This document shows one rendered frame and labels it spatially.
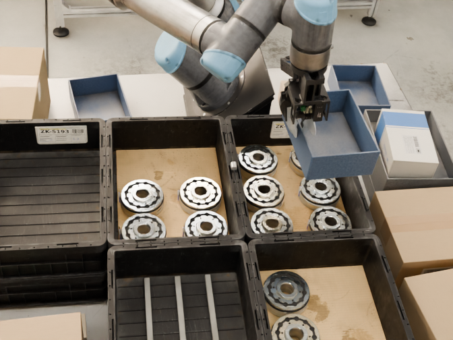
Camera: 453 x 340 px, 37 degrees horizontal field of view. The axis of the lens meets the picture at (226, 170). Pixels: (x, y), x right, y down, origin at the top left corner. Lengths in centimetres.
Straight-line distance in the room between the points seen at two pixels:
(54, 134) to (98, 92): 43
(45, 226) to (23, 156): 24
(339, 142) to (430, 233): 34
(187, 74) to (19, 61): 47
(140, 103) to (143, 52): 137
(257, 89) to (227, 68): 64
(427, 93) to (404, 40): 43
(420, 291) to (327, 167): 34
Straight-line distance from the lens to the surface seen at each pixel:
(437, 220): 175
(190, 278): 155
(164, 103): 213
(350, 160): 144
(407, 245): 167
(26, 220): 167
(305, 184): 173
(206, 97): 192
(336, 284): 159
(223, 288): 154
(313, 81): 129
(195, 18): 132
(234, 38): 126
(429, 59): 379
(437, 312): 154
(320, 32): 124
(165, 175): 174
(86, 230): 163
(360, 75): 232
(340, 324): 154
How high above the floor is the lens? 211
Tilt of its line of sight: 46 degrees down
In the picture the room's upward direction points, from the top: 7 degrees clockwise
